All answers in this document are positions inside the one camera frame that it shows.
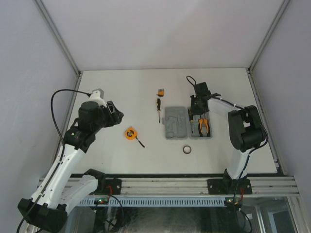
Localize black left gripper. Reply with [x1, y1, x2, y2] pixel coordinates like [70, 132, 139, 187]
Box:
[91, 101, 123, 133]

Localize screwdriver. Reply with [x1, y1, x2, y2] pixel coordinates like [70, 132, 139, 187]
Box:
[156, 98, 161, 123]
[189, 114, 194, 133]

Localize orange black pliers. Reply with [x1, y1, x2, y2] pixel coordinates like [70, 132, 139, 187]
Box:
[198, 118, 209, 137]

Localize grey plastic tool case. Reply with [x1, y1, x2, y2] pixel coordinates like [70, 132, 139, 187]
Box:
[162, 107, 212, 140]

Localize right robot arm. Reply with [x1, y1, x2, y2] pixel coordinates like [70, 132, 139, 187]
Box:
[188, 82, 268, 194]

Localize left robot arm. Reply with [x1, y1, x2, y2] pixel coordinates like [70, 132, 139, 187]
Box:
[17, 101, 124, 233]

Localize orange tape measure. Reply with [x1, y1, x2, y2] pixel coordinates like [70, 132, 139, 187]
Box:
[125, 127, 145, 148]

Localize orange hex key set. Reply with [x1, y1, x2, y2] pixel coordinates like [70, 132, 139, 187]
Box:
[157, 89, 164, 97]

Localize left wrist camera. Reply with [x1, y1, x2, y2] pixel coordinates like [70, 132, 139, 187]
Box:
[88, 88, 107, 108]

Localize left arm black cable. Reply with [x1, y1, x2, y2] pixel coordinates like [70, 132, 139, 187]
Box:
[50, 89, 90, 146]

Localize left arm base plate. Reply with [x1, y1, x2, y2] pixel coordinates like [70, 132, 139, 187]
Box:
[94, 178, 122, 195]

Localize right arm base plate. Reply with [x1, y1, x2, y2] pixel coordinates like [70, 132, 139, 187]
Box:
[207, 179, 253, 195]

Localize grey slotted cable duct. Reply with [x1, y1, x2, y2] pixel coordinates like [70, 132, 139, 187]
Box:
[77, 197, 225, 207]

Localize aluminium front rail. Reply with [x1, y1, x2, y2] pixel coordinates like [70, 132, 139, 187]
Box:
[35, 176, 300, 197]

